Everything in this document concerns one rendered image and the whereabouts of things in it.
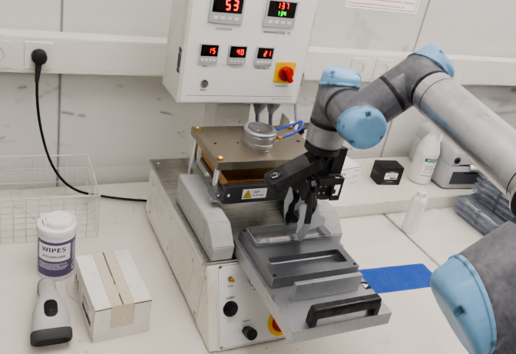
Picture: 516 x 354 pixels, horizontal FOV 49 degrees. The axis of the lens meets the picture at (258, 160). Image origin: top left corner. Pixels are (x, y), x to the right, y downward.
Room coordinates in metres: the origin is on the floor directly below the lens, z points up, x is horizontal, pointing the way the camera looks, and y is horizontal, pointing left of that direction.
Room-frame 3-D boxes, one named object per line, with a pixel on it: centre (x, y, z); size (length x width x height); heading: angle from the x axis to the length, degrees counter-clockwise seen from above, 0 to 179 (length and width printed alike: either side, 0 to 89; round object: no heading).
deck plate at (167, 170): (1.24, 0.03, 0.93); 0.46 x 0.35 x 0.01; 30
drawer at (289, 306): (0.94, -0.14, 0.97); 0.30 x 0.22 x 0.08; 30
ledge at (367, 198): (1.81, -0.44, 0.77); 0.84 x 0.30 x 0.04; 120
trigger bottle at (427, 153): (1.86, -0.59, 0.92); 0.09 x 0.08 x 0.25; 37
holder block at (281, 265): (0.98, -0.12, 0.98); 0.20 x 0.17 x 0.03; 120
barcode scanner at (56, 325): (0.89, 0.37, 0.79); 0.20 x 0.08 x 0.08; 30
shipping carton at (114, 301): (0.96, 0.26, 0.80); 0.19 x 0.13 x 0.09; 30
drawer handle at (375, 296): (0.82, -0.21, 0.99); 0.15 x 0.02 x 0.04; 120
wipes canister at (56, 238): (1.04, 0.42, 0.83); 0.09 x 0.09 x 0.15
